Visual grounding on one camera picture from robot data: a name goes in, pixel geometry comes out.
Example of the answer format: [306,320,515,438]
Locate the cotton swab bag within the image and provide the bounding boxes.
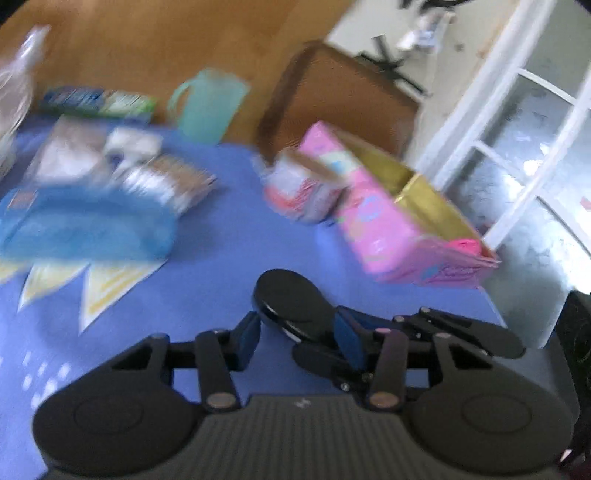
[114,155,217,216]

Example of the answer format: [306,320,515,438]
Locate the pink fluffy scrunchie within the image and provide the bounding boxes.
[447,238,482,257]

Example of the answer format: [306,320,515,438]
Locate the blue face mask pack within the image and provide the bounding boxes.
[1,184,177,261]

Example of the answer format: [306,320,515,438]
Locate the small white box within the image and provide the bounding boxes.
[103,127,163,160]

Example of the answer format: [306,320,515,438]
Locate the bagged white badge reel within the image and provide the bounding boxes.
[25,116,112,185]

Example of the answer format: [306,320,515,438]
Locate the blue patterned tablecloth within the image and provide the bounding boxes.
[1,131,501,479]

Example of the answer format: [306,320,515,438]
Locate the white red paper cup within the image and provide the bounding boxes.
[263,148,346,224]

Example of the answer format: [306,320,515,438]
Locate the pink macaron biscuit tin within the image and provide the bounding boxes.
[298,122,500,288]

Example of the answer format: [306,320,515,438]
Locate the brown woven tray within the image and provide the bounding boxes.
[254,41,419,161]

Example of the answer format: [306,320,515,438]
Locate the teal plastic mug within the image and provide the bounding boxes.
[167,68,250,145]

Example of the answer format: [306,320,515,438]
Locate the white framed glass door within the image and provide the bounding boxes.
[412,1,590,348]

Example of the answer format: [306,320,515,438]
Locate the white power strip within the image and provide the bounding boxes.
[396,6,456,54]

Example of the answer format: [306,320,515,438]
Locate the wood pattern board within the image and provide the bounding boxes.
[1,0,352,143]

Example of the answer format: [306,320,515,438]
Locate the toothpaste box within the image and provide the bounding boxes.
[39,86,156,123]

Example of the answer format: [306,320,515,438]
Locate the bagged plastic lids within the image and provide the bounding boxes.
[0,25,51,178]

